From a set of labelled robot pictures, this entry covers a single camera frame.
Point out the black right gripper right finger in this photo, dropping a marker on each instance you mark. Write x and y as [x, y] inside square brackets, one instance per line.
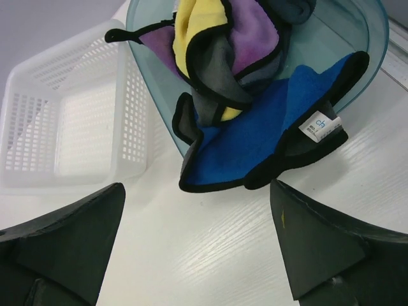
[332, 258]

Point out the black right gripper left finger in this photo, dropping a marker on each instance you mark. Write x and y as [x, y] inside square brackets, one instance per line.
[60, 258]

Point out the blue and grey towel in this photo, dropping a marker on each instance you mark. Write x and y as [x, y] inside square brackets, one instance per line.
[292, 124]

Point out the yellow and grey towel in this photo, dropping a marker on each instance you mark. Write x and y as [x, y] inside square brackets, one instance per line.
[204, 59]

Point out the white perforated plastic basket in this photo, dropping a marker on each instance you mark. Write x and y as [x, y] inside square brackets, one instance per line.
[75, 118]

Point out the purple and grey towel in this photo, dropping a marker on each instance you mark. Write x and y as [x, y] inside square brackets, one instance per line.
[254, 37]

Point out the teal translucent plastic bin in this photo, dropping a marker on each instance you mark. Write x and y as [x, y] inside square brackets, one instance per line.
[335, 29]

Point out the dark grey towel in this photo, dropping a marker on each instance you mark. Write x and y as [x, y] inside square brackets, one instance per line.
[293, 12]

